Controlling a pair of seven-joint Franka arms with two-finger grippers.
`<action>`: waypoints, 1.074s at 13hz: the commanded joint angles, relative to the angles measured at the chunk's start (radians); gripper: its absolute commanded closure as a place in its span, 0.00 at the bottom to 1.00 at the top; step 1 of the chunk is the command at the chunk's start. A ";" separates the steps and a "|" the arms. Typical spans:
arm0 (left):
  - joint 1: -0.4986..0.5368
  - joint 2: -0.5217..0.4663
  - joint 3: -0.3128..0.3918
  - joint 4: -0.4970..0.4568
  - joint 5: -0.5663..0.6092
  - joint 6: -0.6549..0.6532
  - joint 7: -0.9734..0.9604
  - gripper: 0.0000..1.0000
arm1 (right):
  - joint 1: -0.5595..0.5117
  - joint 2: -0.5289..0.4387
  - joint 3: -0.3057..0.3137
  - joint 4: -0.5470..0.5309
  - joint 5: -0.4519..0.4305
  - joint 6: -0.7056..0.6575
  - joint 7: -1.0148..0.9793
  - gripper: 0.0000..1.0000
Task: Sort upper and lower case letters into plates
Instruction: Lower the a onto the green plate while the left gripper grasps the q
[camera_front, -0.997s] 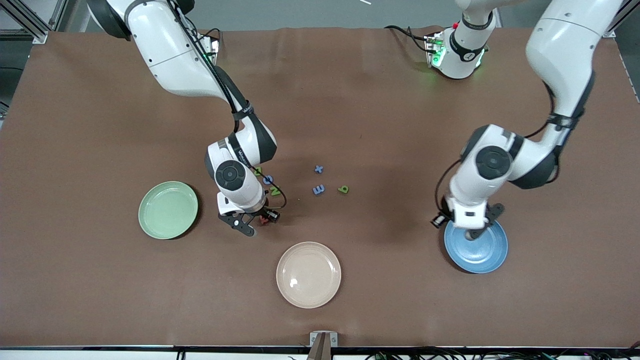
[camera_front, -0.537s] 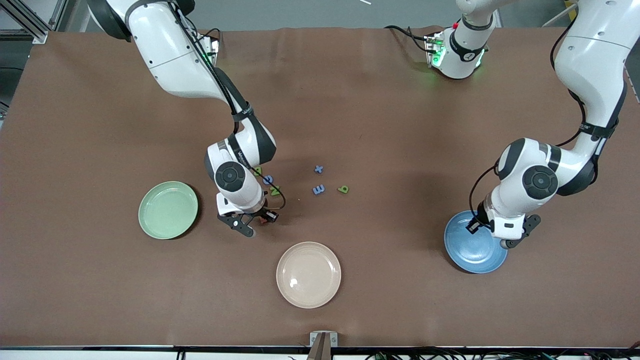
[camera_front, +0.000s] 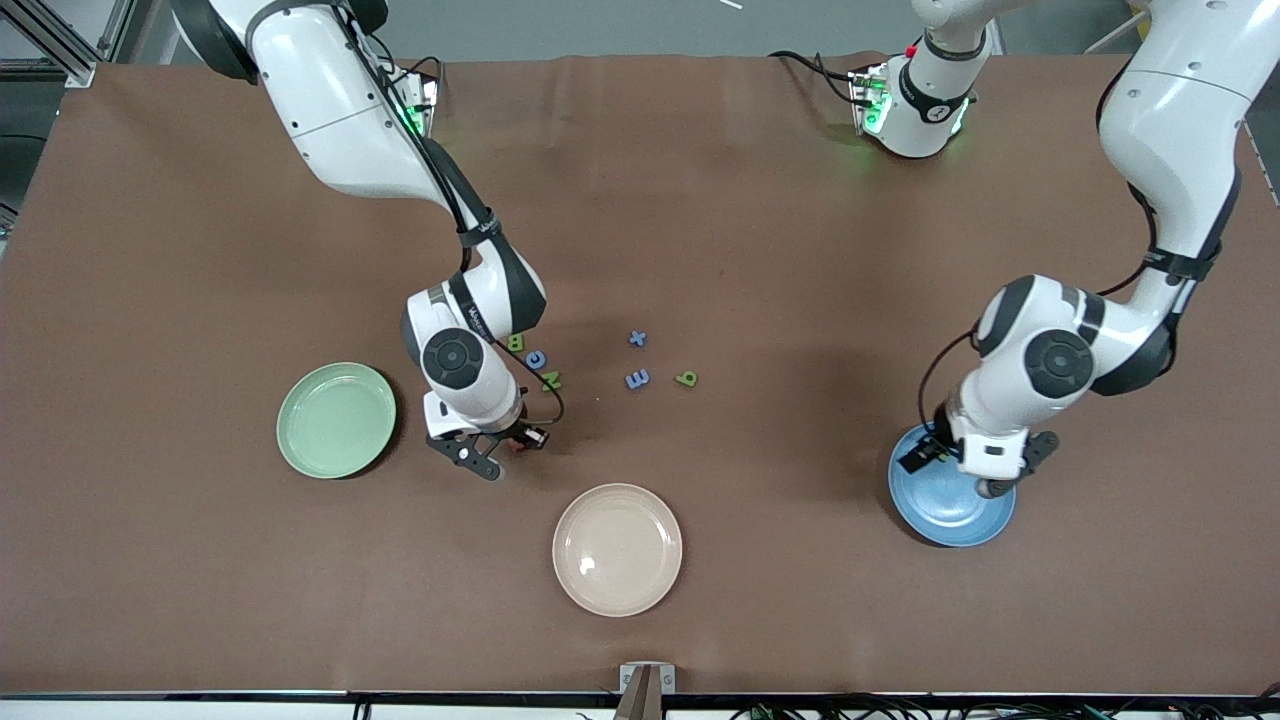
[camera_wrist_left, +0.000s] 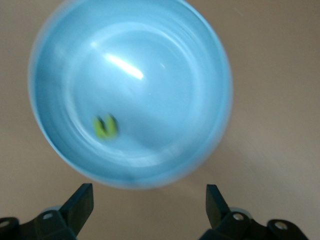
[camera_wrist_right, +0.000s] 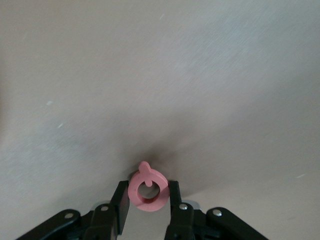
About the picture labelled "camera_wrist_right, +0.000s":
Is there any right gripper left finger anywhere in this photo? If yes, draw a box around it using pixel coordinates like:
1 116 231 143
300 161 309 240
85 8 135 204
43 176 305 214
16 181 131 240

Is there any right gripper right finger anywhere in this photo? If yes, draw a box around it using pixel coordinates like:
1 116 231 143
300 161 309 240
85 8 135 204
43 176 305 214
164 180 270 240

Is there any pink letter Q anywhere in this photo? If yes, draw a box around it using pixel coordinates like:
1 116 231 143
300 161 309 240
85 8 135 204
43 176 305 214
127 161 169 213

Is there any brown table cloth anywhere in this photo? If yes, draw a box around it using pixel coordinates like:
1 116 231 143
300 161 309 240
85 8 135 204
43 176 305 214
0 0 320 240

